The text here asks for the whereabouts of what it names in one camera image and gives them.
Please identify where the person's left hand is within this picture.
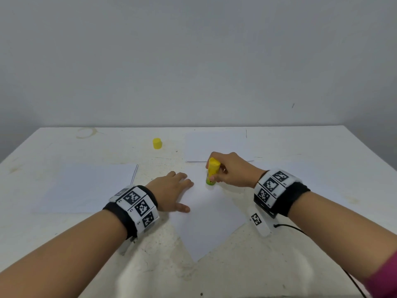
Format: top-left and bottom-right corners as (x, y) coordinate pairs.
(145, 171), (195, 214)

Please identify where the black marker wristband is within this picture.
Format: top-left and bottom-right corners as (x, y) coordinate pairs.
(102, 184), (161, 240)
(252, 168), (311, 219)

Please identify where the yellow glue stick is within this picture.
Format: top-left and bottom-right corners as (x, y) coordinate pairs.
(205, 157), (222, 187)

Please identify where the stack of white paper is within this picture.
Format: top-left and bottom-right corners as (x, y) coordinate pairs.
(33, 162), (139, 215)
(247, 158), (349, 210)

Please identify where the glued white paper sheet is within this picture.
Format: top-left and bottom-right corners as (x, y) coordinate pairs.
(167, 175), (249, 264)
(184, 127), (249, 164)

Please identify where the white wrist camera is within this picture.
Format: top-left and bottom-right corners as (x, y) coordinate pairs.
(120, 235), (138, 256)
(247, 206), (274, 238)

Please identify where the person's left forearm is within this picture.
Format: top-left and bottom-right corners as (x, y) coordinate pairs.
(0, 209), (129, 298)

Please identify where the pink sleeve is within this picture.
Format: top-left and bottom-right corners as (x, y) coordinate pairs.
(365, 249), (397, 298)

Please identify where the person's right hand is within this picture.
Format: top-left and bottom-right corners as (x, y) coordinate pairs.
(205, 151), (268, 189)

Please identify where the black cable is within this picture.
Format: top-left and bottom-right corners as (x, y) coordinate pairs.
(272, 223), (368, 298)

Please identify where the person's right forearm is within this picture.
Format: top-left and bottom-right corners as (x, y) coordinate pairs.
(288, 190), (397, 284)

